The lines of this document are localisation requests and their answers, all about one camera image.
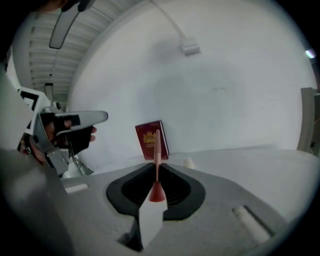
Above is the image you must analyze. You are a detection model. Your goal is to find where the person's left forearm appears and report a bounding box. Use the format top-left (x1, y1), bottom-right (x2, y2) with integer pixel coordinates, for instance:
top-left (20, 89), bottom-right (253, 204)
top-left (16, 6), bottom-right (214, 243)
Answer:
top-left (19, 134), bottom-right (47, 165)

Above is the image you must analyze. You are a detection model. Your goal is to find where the red book gold emblem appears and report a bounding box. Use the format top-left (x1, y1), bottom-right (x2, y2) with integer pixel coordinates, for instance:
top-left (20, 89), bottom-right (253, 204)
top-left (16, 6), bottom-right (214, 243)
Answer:
top-left (134, 119), bottom-right (171, 161)

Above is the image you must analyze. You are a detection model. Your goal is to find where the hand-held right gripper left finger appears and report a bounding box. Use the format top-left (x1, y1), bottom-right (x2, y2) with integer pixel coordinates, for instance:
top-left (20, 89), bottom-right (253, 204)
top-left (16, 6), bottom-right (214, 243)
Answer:
top-left (61, 162), bottom-right (156, 256)

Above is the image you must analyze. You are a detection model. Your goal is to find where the white wall conduit box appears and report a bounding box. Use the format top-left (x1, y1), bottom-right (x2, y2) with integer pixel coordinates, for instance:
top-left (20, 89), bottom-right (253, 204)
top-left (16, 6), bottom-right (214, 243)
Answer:
top-left (149, 0), bottom-right (202, 57)

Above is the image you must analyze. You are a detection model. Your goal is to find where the grey shelf unit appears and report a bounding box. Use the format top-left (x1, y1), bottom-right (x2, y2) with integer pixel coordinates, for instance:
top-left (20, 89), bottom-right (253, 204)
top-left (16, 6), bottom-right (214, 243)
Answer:
top-left (296, 86), bottom-right (320, 158)

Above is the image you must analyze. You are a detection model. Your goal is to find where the white curved table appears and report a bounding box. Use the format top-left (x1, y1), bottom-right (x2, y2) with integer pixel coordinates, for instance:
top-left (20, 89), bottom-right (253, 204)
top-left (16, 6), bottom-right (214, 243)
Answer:
top-left (61, 143), bottom-right (320, 226)

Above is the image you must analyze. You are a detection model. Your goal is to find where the person's left hand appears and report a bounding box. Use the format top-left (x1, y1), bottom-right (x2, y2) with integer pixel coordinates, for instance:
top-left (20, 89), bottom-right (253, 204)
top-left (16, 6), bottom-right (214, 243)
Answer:
top-left (44, 119), bottom-right (98, 156)

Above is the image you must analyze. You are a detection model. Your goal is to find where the pink pen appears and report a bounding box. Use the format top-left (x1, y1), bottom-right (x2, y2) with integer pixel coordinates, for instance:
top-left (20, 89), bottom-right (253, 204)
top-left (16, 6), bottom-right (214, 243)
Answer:
top-left (148, 129), bottom-right (167, 203)

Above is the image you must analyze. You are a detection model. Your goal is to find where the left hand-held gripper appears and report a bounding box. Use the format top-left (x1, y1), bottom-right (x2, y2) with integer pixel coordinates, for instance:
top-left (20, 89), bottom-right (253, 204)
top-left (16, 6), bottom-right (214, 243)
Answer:
top-left (17, 86), bottom-right (109, 177)

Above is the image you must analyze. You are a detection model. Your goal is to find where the long ceiling light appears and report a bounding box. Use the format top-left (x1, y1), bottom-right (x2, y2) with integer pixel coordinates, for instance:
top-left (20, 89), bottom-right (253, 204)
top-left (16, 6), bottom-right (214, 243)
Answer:
top-left (48, 6), bottom-right (82, 50)

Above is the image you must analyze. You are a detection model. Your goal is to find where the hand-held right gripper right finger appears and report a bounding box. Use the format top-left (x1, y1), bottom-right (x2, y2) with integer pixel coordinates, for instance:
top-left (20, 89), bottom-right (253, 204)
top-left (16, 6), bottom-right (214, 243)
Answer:
top-left (149, 163), bottom-right (288, 256)

